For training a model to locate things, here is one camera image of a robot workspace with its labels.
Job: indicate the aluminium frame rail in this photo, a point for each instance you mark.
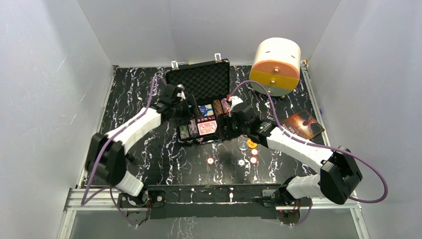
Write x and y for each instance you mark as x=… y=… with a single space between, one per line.
x=226 y=201

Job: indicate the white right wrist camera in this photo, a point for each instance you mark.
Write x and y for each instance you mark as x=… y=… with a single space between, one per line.
x=233 y=101

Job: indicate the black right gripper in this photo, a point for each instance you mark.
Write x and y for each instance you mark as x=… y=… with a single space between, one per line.
x=224 y=120

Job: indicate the brown orange chip row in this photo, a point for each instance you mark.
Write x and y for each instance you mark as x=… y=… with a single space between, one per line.
x=217 y=106

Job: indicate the blue orange chip row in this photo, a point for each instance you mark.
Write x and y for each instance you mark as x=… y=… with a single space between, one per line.
x=193 y=131

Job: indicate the pink green chip row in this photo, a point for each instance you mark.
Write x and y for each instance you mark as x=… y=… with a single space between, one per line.
x=225 y=105

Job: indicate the blue white poker chip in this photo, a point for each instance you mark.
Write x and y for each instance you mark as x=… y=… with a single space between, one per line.
x=241 y=163

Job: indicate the red white poker chip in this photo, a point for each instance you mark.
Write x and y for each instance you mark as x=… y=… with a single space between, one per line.
x=253 y=160
x=254 y=152
x=210 y=161

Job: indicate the dark sunburst cover book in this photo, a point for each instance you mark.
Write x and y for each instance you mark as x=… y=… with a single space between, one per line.
x=303 y=124

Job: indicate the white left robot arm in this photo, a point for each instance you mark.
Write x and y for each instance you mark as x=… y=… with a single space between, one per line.
x=107 y=154

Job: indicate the yellow big blind button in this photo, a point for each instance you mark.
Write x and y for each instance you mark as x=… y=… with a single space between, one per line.
x=251 y=144

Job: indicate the red playing card deck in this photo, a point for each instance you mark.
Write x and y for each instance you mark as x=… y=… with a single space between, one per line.
x=205 y=128

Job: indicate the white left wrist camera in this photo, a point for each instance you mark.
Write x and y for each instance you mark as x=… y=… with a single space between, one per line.
x=180 y=94

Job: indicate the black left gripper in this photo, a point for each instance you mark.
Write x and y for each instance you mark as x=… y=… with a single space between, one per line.
x=184 y=107

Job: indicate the blue playing card deck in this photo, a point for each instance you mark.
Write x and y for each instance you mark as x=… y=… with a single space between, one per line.
x=206 y=110

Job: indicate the black poker chip case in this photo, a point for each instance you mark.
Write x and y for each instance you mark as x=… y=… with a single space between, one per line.
x=208 y=81

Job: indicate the white orange yellow drawer cabinet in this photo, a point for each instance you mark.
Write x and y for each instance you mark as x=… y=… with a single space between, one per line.
x=276 y=67

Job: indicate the clear dealer button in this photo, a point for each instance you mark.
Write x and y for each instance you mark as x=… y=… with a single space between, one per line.
x=243 y=146

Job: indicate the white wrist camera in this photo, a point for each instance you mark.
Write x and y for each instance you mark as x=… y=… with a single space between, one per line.
x=233 y=101
x=180 y=94

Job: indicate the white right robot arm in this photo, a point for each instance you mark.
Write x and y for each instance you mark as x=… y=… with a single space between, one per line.
x=336 y=172

